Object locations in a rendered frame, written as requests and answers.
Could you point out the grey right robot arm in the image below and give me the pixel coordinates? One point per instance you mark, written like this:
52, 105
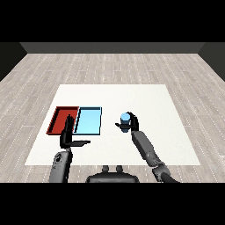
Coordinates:
150, 155

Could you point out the small blue can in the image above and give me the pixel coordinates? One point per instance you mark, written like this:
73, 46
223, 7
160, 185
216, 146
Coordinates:
125, 117

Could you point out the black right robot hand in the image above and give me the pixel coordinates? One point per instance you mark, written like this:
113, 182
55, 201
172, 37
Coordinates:
134, 122

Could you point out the light blue shallow open box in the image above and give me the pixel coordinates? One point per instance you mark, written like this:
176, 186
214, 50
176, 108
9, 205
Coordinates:
89, 120

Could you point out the red shallow open box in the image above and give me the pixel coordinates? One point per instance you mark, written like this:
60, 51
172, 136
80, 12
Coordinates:
58, 120

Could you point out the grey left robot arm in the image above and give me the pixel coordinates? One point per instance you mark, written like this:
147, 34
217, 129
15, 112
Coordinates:
60, 165

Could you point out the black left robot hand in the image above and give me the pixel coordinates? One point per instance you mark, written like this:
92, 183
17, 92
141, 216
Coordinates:
66, 138

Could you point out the dark grey robot body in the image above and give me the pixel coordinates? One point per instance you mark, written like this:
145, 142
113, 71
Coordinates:
112, 175

